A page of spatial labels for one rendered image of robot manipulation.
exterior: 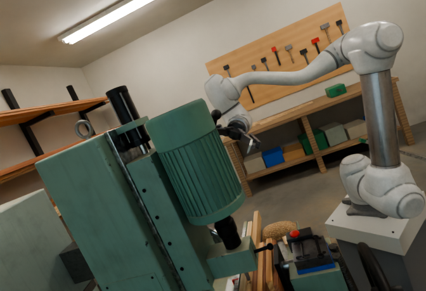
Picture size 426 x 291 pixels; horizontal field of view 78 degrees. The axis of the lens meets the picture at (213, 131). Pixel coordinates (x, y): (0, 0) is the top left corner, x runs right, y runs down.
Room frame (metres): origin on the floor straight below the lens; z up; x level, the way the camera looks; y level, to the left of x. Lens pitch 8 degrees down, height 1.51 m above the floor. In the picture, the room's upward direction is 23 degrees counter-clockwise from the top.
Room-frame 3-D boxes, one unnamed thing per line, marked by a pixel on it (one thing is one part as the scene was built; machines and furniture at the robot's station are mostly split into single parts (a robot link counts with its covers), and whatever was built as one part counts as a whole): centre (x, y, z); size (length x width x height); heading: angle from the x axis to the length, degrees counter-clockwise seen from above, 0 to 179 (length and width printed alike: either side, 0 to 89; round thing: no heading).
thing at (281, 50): (3.79, -1.26, 1.50); 2.00 x 0.04 x 0.90; 77
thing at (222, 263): (0.73, 0.09, 1.03); 0.14 x 0.07 x 0.09; 74
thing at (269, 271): (0.75, -0.01, 0.94); 0.19 x 0.02 x 0.07; 164
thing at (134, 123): (0.76, 0.21, 1.54); 0.08 x 0.08 x 0.17; 74
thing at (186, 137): (0.72, 0.08, 1.35); 0.18 x 0.18 x 0.31
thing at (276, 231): (0.96, -0.08, 0.92); 0.14 x 0.09 x 0.04; 74
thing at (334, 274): (0.70, -0.12, 0.91); 0.15 x 0.14 x 0.09; 164
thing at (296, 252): (0.70, -0.12, 0.99); 0.13 x 0.11 x 0.06; 164
